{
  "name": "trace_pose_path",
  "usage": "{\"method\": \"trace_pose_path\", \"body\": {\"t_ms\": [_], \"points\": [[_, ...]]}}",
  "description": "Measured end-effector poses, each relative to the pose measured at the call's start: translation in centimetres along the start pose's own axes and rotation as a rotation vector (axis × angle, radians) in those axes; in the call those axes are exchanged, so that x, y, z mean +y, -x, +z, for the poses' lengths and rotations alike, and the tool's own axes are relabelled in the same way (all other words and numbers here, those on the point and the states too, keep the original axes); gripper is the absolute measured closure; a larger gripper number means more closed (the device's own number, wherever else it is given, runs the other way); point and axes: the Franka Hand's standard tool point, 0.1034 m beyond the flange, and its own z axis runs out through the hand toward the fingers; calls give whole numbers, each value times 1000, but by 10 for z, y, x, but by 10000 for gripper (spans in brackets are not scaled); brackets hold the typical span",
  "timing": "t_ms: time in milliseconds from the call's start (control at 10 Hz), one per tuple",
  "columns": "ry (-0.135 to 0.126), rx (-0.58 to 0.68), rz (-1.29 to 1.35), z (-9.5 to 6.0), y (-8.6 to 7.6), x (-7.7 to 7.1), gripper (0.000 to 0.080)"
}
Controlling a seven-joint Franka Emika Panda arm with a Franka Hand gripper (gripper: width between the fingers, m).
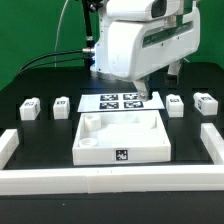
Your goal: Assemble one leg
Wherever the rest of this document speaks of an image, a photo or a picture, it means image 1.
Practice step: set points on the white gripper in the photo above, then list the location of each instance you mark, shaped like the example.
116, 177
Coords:
138, 49

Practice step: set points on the white square tabletop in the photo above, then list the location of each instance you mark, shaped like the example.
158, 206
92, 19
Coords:
104, 138

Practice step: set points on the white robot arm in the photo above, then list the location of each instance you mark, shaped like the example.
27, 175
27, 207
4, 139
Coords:
135, 11

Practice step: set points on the paper sheet with markers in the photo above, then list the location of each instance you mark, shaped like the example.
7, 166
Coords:
118, 102

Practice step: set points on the white U-shaped fence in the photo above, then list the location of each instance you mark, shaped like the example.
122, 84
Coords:
112, 179

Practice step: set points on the black pole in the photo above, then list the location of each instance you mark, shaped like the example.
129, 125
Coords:
88, 29

